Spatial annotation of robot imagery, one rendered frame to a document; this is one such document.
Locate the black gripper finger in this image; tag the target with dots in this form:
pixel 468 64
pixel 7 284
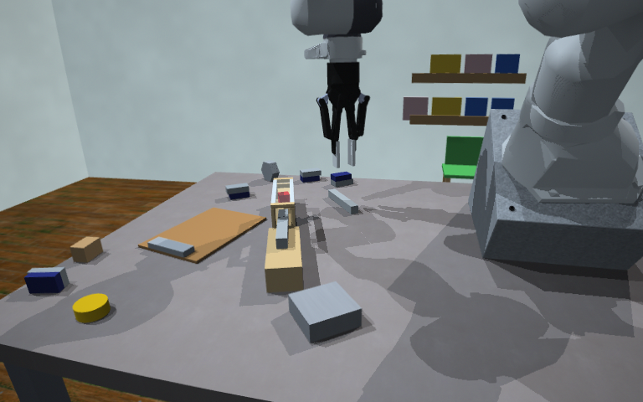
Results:
pixel 333 134
pixel 355 128

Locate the yellow short cylinder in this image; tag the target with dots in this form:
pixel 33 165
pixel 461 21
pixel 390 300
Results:
pixel 91 308

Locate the small tan block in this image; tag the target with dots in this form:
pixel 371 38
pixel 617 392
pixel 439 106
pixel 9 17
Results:
pixel 86 249

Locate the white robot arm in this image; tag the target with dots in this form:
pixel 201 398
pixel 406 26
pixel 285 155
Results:
pixel 568 146

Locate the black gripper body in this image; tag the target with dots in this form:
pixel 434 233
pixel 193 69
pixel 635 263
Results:
pixel 342 78

